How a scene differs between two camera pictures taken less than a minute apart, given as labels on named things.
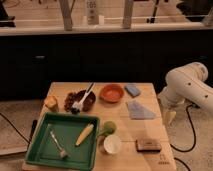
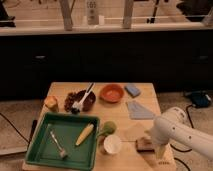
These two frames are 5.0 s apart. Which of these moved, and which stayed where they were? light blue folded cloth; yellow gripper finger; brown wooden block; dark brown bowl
Moved: yellow gripper finger
Stayed: dark brown bowl; light blue folded cloth; brown wooden block
